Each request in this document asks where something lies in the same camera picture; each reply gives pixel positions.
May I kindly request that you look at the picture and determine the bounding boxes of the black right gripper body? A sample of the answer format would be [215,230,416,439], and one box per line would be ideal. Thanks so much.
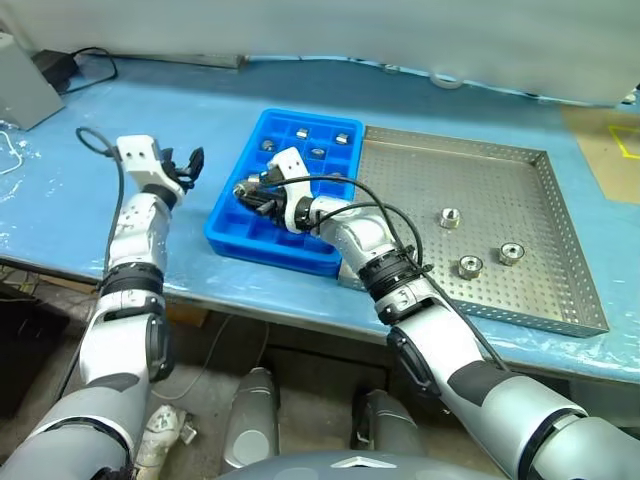
[256,168,291,225]

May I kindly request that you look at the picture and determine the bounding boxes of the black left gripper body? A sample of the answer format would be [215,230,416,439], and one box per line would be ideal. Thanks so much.
[158,146,195,194]

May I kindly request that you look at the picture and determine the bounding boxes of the blue compartment tray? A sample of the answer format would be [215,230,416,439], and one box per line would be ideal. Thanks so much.
[202,107,366,276]

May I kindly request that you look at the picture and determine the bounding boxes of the perforated steel tray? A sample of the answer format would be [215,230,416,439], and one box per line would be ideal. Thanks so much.
[338,124,611,339]

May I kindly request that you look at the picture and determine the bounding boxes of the black power adapter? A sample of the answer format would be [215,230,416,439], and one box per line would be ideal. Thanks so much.
[35,48,82,94]

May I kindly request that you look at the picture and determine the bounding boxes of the grey metal box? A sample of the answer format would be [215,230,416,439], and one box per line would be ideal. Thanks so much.
[0,35,67,133]

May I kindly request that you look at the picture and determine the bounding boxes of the clear tape roll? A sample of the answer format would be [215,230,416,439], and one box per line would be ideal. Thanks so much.
[428,70,466,91]

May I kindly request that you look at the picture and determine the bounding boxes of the grey robot leg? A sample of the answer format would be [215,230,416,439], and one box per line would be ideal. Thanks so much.
[351,388,427,459]
[221,366,282,472]

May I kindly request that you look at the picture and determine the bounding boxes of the grey robot torso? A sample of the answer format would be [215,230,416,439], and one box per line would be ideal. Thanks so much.
[213,448,506,480]

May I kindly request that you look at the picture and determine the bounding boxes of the cardboard sheet with yellow tape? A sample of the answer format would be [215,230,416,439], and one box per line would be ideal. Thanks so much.
[560,105,640,207]

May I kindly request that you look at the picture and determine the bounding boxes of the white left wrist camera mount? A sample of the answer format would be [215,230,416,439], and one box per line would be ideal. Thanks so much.
[115,133,185,202]

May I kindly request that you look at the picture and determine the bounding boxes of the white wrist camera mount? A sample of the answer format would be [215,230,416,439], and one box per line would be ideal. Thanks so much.
[266,146,315,235]
[115,133,185,202]

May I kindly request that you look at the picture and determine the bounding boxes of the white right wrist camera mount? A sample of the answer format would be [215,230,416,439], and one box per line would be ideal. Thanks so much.
[266,146,315,235]

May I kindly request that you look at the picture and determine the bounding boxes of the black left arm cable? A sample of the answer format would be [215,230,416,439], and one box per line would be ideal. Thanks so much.
[74,126,127,284]

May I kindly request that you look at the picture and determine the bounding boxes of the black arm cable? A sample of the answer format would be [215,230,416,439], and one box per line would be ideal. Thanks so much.
[249,174,514,374]
[74,126,127,284]

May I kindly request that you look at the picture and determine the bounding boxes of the black power cable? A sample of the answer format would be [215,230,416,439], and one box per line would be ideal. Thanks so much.
[63,46,119,95]

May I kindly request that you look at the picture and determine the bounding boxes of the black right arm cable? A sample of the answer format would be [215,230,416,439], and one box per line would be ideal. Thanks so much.
[249,174,514,374]

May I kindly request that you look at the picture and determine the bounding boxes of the thin white cord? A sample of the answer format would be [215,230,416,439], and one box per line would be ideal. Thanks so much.
[0,128,25,176]

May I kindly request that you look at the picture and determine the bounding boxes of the white floor cable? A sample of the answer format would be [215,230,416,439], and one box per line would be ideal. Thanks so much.
[148,315,272,401]

